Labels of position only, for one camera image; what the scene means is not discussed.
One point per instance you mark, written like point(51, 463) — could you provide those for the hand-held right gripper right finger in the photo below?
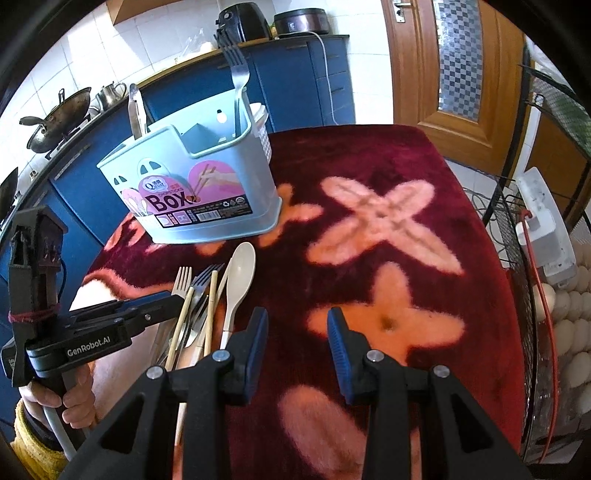
point(339, 350)

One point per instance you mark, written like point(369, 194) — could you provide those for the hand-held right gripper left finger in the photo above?
point(257, 344)

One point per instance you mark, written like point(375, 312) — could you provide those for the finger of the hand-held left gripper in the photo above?
point(97, 310)
point(161, 307)

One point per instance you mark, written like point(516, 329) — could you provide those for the beige chopstick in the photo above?
point(210, 314)
point(182, 323)

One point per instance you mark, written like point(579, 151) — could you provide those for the cream plastic fork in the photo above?
point(181, 284)

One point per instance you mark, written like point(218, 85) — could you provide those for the cream plastic spoon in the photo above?
point(242, 263)

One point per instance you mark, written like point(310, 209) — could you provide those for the light blue utensil box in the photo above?
point(207, 217)

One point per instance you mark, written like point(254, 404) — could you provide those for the person's left forearm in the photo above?
point(32, 457)

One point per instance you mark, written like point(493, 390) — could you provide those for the person's left hand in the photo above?
point(76, 394)

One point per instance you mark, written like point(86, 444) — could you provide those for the metal utensil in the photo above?
point(161, 341)

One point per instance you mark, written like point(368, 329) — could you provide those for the short metal fork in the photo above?
point(203, 284)

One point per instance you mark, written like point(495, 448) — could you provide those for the red flower printed blanket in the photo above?
point(369, 277)

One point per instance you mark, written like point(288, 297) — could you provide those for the black pan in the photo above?
point(8, 194)

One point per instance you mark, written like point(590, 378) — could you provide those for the gas stove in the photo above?
point(64, 144)

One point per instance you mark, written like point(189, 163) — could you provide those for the black wok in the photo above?
point(57, 120)

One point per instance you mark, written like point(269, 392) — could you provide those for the white plastic basket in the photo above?
point(262, 138)

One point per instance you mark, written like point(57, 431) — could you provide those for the metal knife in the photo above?
point(136, 110)

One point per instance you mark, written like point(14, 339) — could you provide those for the metal kettle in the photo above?
point(111, 94)

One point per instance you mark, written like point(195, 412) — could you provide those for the pile of eggs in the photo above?
point(570, 332)

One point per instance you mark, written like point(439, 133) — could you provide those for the white power strip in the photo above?
point(547, 240)

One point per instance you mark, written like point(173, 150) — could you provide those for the long metal fork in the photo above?
point(240, 78)

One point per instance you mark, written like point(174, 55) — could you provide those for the blue kitchen cabinets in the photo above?
point(295, 83)

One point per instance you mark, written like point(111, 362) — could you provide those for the clear plastic bag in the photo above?
point(196, 46)

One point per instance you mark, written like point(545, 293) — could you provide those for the wooden door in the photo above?
point(415, 69)

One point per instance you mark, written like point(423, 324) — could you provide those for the black air fryer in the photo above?
point(244, 21)

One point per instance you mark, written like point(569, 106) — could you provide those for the dark rice cooker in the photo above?
point(300, 23)

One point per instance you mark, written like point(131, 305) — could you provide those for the wooden wall cabinet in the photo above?
point(122, 9)

